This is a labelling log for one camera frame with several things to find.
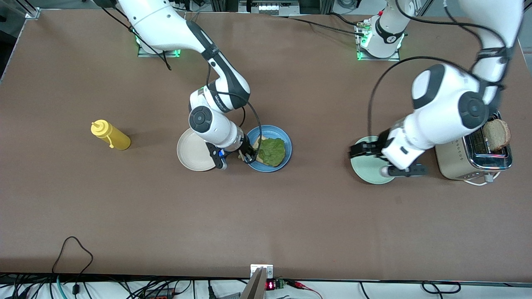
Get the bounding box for bread slice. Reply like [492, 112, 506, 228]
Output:
[483, 119, 511, 152]
[252, 134, 270, 164]

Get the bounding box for green lettuce leaf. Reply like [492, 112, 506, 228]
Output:
[252, 137, 286, 167]

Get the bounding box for yellow squeeze bottle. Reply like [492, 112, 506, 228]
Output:
[91, 120, 132, 151]

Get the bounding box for pale green round plate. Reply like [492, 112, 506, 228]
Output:
[350, 136, 395, 185]

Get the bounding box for blue round plate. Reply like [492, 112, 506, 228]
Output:
[242, 125, 293, 173]

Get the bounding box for cream white round plate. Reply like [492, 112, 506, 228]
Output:
[177, 127, 217, 172]

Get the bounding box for beige and chrome toaster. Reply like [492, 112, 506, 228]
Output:
[435, 110, 513, 181]

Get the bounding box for metal control box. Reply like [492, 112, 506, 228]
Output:
[238, 0, 303, 16]

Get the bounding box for black power strip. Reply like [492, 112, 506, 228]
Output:
[143, 288, 177, 299]

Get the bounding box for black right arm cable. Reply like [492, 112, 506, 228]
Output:
[100, 4, 263, 163]

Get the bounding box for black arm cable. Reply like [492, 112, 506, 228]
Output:
[368, 0, 512, 142]
[100, 4, 263, 163]

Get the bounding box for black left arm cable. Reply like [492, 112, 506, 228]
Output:
[368, 0, 512, 142]

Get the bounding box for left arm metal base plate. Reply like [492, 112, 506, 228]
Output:
[355, 20, 401, 62]

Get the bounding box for silver table edge bracket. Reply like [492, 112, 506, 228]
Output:
[250, 264, 274, 279]

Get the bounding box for white toaster power cord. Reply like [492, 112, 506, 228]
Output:
[463, 174, 501, 186]

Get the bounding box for black cable across table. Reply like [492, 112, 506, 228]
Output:
[266, 14, 368, 38]

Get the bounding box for aluminium camera mount beam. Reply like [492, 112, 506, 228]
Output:
[240, 268, 267, 299]

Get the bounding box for red clip lead wires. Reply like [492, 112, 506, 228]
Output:
[287, 280, 323, 299]

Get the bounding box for coiled black cable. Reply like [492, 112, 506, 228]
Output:
[422, 281, 462, 294]

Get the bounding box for looped thin black cable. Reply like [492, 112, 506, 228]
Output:
[52, 236, 94, 296]

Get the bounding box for aluminium frame corner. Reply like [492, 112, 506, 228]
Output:
[19, 0, 41, 20]

